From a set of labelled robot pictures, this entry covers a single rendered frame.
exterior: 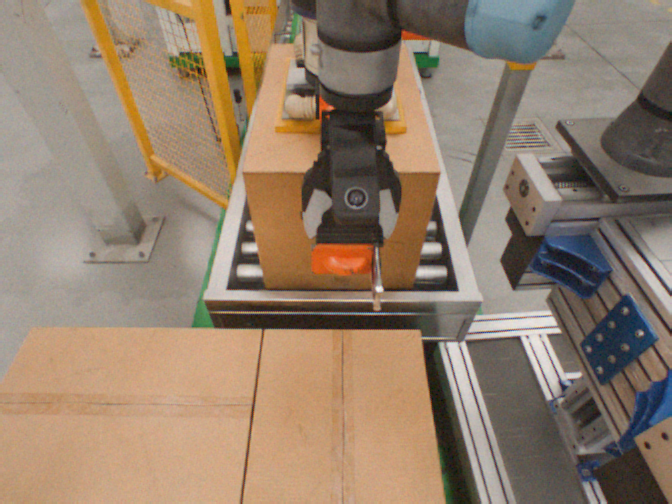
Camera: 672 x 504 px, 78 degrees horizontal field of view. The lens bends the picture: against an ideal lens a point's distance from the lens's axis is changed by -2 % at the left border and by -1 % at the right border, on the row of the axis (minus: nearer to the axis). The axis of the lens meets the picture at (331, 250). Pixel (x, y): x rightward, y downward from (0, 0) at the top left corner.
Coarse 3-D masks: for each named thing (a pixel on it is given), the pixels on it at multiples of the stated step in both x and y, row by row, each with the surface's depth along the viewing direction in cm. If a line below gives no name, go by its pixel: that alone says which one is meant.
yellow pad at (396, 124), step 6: (396, 84) 103; (396, 90) 101; (396, 96) 99; (396, 102) 98; (402, 108) 96; (396, 114) 93; (402, 114) 94; (384, 120) 92; (390, 120) 92; (396, 120) 92; (402, 120) 93; (390, 126) 91; (396, 126) 91; (402, 126) 91; (390, 132) 92; (396, 132) 92; (402, 132) 92
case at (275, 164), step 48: (288, 48) 121; (288, 144) 90; (432, 144) 90; (288, 192) 88; (432, 192) 88; (288, 240) 99; (384, 240) 99; (288, 288) 113; (336, 288) 113; (384, 288) 113
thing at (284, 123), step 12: (288, 60) 112; (288, 96) 98; (300, 96) 95; (312, 96) 98; (276, 120) 93; (288, 120) 92; (300, 120) 92; (312, 120) 92; (276, 132) 92; (288, 132) 92; (300, 132) 92; (312, 132) 92
